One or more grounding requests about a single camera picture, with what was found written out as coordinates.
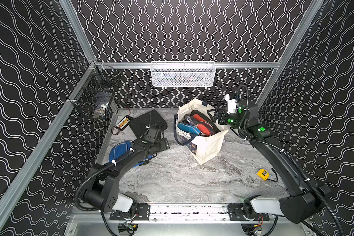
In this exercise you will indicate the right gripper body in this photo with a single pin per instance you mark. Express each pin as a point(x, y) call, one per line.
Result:
point(231, 119)

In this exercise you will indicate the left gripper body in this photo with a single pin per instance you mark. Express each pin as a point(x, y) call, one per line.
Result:
point(162, 144)

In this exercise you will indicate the red paddle case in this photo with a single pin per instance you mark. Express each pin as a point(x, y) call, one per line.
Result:
point(204, 126)

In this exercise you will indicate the cream canvas tote bag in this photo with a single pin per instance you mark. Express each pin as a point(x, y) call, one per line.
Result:
point(202, 148)

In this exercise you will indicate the teal paddle case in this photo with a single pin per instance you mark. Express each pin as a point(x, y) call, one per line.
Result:
point(189, 129)

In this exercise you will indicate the royal blue paddle case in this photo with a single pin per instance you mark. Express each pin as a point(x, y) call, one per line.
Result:
point(122, 147)

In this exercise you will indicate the dark grey paddle case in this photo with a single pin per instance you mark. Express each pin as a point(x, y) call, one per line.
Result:
point(188, 119)

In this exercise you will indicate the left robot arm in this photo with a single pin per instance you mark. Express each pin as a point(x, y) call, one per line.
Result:
point(100, 191)

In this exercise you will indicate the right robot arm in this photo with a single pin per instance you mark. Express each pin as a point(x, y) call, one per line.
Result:
point(306, 198)

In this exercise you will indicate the black plastic case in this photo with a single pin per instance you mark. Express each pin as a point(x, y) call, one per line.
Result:
point(141, 124)

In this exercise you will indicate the yellow tape measure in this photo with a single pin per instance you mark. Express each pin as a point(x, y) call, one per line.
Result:
point(264, 175)

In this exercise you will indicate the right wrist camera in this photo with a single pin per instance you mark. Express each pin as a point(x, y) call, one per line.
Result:
point(231, 100)

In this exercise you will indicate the white mesh wall basket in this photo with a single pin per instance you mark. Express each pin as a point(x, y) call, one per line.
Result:
point(183, 74)

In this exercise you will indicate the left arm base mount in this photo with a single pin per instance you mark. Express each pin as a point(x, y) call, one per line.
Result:
point(138, 212)

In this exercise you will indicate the black wire wall basket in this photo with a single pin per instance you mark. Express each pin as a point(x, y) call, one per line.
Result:
point(95, 98)

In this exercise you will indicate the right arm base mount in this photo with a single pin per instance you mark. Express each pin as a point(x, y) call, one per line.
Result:
point(244, 212)

